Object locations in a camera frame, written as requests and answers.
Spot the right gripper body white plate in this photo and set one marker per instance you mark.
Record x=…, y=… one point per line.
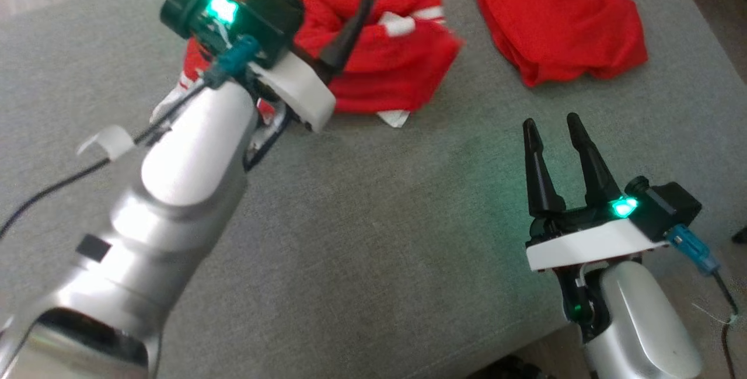
x=589, y=244

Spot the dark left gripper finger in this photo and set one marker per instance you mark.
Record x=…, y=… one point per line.
x=353, y=25

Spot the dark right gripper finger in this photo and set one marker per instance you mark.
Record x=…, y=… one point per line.
x=592, y=169
x=540, y=174

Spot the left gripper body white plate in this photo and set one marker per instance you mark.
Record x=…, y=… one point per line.
x=297, y=90

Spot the red jersey shirt white trim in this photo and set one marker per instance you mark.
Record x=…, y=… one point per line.
x=385, y=69

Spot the red shorts white side stripe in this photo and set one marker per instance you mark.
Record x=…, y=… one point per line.
x=560, y=23

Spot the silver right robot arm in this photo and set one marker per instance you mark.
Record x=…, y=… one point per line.
x=642, y=320

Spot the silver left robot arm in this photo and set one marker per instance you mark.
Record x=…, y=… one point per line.
x=175, y=192

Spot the dark robot base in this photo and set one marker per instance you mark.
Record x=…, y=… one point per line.
x=508, y=368

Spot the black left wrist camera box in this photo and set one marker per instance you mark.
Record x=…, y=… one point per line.
x=274, y=23

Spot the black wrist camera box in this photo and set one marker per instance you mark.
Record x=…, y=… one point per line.
x=274, y=23
x=668, y=207

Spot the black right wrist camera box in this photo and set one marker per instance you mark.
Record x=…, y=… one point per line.
x=668, y=207

